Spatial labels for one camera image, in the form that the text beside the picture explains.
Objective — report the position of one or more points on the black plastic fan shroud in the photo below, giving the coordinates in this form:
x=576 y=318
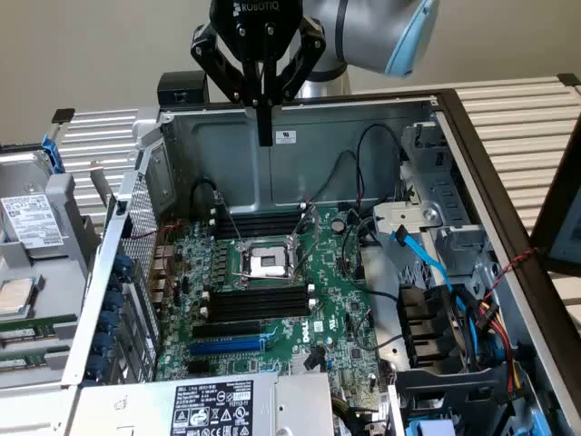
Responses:
x=422 y=318

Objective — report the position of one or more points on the thin metal locking lever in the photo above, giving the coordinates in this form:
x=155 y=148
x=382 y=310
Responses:
x=308 y=256
x=229 y=222

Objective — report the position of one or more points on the white label sticker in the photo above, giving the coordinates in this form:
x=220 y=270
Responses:
x=286 y=136

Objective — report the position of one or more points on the short black expansion slot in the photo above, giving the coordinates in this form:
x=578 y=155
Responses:
x=197 y=368

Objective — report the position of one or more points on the blue card retention clip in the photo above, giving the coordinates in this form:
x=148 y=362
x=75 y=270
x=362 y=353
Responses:
x=97 y=367
x=110 y=321
x=114 y=302
x=122 y=265
x=105 y=343

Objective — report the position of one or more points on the silver hard disk with label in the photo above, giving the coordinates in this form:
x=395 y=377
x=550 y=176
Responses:
x=32 y=218

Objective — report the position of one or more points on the grey parts rack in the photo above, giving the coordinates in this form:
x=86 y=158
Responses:
x=59 y=272

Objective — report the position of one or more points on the silver chipset heat sink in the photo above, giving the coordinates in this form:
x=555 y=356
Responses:
x=295 y=365

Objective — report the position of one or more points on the black block behind case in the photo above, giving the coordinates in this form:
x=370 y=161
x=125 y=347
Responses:
x=181 y=86

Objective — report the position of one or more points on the silver CPU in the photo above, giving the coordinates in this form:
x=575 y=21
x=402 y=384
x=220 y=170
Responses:
x=16 y=295

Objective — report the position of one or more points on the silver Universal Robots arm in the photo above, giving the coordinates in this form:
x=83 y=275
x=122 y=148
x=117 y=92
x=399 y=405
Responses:
x=363 y=32

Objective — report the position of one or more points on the long black expansion slot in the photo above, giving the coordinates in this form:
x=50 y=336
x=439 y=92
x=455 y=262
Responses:
x=227 y=330

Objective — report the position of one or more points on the black framed panel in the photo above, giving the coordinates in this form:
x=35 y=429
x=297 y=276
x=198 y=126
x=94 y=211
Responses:
x=549 y=218

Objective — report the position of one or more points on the silver metal disk bay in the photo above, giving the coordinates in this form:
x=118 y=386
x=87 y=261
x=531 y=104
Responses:
x=449 y=195

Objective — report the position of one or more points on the blue plastic disk rail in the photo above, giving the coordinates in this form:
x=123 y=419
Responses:
x=51 y=152

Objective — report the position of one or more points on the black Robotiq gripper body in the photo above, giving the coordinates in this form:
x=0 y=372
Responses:
x=254 y=27

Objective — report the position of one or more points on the blue plastic caddy piece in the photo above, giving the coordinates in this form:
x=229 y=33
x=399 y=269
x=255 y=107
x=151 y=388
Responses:
x=431 y=429

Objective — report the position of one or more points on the round coin battery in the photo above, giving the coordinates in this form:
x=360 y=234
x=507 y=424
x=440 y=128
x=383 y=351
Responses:
x=337 y=225

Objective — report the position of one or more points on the green Dell motherboard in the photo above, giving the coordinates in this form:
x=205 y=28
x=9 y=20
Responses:
x=327 y=272

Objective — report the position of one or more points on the CPU socket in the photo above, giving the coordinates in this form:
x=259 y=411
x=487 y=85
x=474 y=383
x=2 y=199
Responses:
x=265 y=265

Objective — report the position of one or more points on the grey power supply with label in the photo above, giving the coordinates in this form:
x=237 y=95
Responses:
x=136 y=409

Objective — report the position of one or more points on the open grey PC case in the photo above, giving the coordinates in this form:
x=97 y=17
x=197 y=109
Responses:
x=227 y=163

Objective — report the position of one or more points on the black table end cap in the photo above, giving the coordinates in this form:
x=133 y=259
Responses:
x=569 y=79
x=63 y=115

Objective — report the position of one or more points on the graphics card with metal bracket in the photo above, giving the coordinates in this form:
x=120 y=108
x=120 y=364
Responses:
x=97 y=179

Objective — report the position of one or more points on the blue expansion slot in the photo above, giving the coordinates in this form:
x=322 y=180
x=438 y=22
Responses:
x=227 y=346

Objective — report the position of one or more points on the black plastic drive caddy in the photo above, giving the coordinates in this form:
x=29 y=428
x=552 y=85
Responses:
x=454 y=386

